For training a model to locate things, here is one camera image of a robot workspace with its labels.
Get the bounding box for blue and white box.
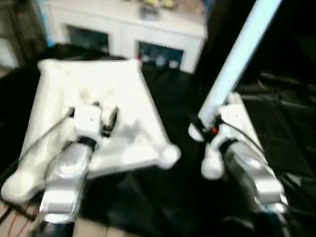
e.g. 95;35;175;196
41;0;54;48

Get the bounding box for shiny object on cabinet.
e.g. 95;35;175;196
140;4;161;20

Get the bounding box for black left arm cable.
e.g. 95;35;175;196
18;108;75;161

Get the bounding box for black backdrop cloth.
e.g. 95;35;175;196
197;0;316;82

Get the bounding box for black mat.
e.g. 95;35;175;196
0;43;316;233

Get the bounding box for white cabinet with glass doors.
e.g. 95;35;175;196
48;0;208;74

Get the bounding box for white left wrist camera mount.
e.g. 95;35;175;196
73;103;104;149

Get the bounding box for white plastic table top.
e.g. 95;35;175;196
0;58;182;204

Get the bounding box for beige curtain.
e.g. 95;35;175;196
0;0;47;70

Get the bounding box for black metal frame bars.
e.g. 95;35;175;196
0;201;38;223

